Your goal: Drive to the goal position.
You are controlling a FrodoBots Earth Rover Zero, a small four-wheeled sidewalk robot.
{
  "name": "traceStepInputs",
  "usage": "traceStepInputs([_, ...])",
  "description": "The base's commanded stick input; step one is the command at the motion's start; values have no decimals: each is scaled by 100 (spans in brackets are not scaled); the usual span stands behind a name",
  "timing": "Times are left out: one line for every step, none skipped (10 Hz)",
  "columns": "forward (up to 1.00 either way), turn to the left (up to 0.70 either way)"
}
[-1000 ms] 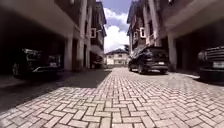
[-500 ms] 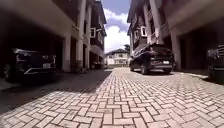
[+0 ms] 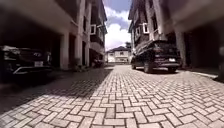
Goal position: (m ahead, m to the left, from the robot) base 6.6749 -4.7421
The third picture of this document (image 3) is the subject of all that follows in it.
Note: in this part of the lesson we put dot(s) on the white house with dark roof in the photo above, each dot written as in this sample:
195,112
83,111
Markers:
118,55

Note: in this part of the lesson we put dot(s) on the grey brick paved road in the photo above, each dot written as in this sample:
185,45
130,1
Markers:
126,100

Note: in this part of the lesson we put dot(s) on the black suv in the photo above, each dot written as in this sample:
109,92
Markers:
156,55

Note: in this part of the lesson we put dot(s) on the pale multi-storey building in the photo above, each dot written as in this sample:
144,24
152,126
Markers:
186,16
66,20

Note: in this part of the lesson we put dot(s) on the black car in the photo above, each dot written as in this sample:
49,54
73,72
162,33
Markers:
23,61

